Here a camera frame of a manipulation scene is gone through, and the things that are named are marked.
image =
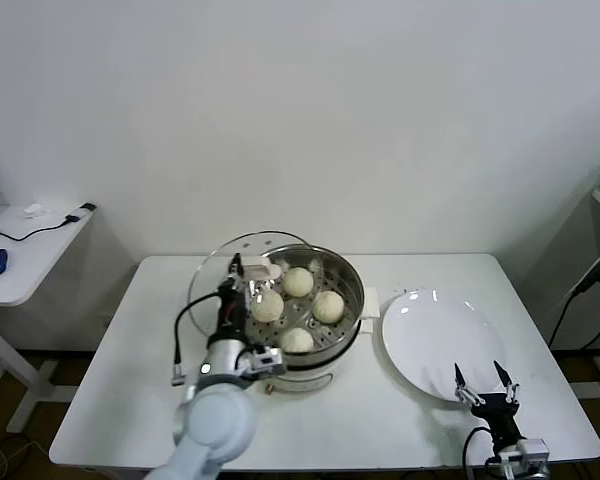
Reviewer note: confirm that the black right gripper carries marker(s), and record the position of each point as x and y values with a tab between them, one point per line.
497	412

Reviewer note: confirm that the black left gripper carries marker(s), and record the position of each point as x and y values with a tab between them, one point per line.
232	310

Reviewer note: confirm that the glass pot lid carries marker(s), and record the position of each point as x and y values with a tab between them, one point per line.
257	265

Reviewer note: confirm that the white steamed baozi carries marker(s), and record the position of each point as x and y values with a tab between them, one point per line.
328	307
298	282
296	340
269	307

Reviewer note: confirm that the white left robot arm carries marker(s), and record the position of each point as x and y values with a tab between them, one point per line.
215	425

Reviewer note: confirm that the stainless steel steamer basket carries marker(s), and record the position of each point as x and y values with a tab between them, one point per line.
352	295

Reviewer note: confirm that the white round plate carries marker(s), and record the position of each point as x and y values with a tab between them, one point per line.
430	340

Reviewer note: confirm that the cream electric cooker pot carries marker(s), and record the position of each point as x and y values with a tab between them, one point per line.
310	380

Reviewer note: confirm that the white side table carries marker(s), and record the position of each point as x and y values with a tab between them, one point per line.
30	260

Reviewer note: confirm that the small white crumpled object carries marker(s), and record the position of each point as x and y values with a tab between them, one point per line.
34	210

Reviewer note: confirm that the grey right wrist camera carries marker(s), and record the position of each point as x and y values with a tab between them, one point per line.
527	451

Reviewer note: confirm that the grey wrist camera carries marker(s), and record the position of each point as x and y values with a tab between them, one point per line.
266	360
527	451

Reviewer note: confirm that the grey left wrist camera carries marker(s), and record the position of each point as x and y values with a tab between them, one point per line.
266	360

